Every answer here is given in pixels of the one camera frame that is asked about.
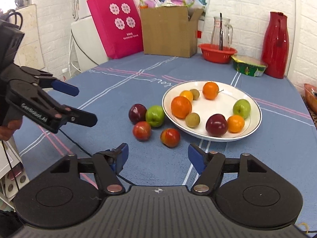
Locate red plastic basin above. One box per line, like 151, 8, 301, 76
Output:
198, 44, 238, 64

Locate orange patterned bowl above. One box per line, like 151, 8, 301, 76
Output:
304, 83, 317, 114

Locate pink shopping bag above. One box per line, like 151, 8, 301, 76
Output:
87, 0, 143, 59

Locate white appliance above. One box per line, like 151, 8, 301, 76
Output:
71, 16, 109, 72

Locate blue striped tablecloth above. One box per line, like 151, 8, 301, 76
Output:
14, 53, 316, 230

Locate large orange mandarin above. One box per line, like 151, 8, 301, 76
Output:
171, 96, 192, 119

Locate brown cardboard box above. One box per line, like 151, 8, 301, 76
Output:
140, 6, 203, 58

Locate small yellow-orange kumquat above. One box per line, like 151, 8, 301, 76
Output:
180, 90, 193, 102

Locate glass pitcher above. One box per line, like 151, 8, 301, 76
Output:
211, 17, 233, 50

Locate black stirring stick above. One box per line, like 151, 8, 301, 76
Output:
219, 12, 223, 51

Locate green apple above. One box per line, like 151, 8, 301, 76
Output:
233, 99, 251, 119
146, 105, 165, 128

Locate orange tangerine with stem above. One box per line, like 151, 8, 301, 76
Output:
202, 82, 219, 100

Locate green instant noodle bowl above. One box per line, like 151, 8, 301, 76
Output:
232, 55, 268, 77

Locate person's left hand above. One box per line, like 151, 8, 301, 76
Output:
0, 119, 23, 141

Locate brown longan fruit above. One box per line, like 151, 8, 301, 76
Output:
190, 89, 200, 101
185, 112, 201, 128

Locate small orange kumquat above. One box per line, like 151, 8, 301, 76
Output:
227, 115, 245, 133

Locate dark red plum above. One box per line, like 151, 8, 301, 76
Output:
205, 114, 228, 137

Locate red thermos jug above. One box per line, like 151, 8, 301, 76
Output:
261, 11, 289, 79

